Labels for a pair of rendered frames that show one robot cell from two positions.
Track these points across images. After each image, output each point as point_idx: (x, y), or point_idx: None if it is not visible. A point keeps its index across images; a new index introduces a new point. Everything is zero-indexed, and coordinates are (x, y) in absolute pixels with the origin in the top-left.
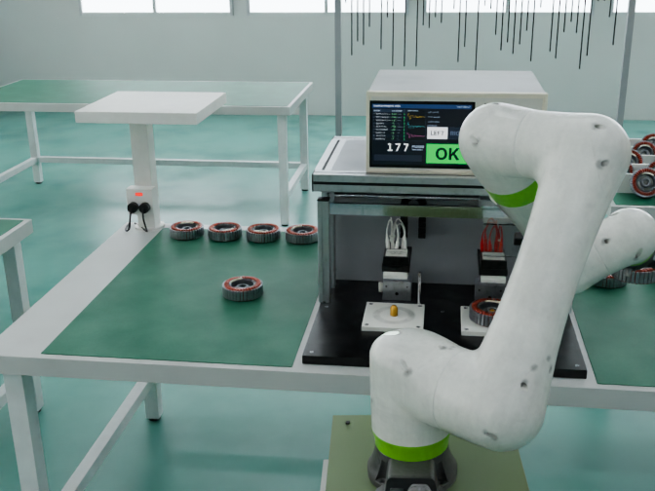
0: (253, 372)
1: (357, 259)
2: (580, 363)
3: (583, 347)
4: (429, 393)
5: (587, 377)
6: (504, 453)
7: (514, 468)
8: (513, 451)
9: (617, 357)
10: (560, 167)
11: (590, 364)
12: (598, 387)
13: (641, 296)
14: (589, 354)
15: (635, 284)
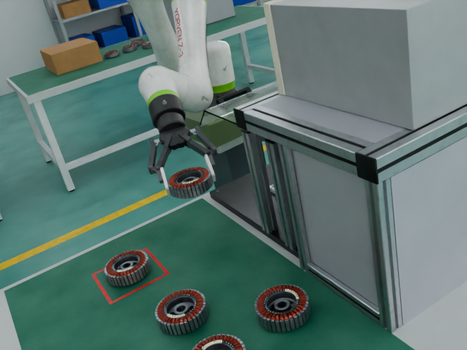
0: None
1: None
2: (217, 193)
3: (232, 218)
4: None
5: (211, 198)
6: (197, 117)
7: (189, 116)
8: (194, 119)
9: (203, 222)
10: None
11: (216, 207)
12: (199, 196)
13: (229, 309)
14: (223, 214)
15: (250, 329)
